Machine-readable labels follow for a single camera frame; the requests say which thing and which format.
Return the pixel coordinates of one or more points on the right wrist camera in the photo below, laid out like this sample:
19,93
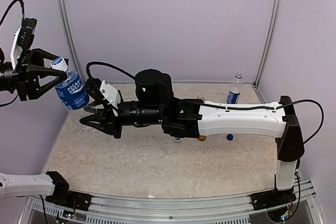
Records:
98,89

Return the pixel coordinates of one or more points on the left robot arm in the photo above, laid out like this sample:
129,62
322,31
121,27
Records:
21,185

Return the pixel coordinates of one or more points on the left aluminium frame post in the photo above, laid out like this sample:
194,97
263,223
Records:
69,37

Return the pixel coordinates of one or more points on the clear bottle white cap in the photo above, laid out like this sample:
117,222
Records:
200,97

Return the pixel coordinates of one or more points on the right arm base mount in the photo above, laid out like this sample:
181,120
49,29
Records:
272,198

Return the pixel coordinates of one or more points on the white Pocari Sweat cap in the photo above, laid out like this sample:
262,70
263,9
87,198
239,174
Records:
177,139

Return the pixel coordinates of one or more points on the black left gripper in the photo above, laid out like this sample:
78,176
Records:
33,87

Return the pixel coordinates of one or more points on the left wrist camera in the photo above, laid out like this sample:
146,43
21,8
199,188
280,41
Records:
23,39

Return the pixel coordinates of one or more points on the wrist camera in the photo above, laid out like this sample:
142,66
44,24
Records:
98,89
23,39

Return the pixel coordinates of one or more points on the blue label clear bottle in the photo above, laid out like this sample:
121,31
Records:
235,89

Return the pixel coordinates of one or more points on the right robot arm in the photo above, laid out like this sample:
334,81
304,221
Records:
156,104

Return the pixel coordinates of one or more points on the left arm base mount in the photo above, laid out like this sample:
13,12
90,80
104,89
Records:
65,197

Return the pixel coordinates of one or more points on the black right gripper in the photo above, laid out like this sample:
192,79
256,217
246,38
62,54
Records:
107,124

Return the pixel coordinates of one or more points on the aluminium frame post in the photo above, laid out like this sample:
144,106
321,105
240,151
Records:
268,42
69,37

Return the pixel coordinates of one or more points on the right aluminium frame post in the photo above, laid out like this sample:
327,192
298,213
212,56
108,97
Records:
268,42

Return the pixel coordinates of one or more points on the small blue bottle white cap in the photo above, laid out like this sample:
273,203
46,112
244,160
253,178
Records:
72,92

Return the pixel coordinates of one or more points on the brown bottle cap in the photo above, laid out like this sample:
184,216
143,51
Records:
202,138

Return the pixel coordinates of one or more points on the aluminium front rail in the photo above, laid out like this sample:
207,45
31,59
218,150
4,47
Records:
237,208

